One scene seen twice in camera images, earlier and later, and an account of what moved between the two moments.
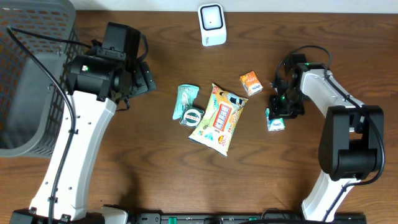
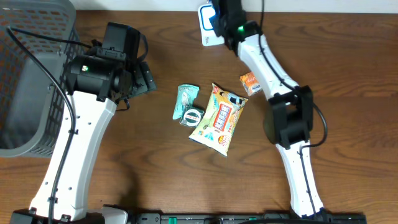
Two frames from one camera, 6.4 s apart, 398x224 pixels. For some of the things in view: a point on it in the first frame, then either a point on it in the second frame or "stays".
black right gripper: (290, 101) -> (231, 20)
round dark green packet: (191, 116) stays
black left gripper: (146, 78) stays
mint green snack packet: (185, 97) stays
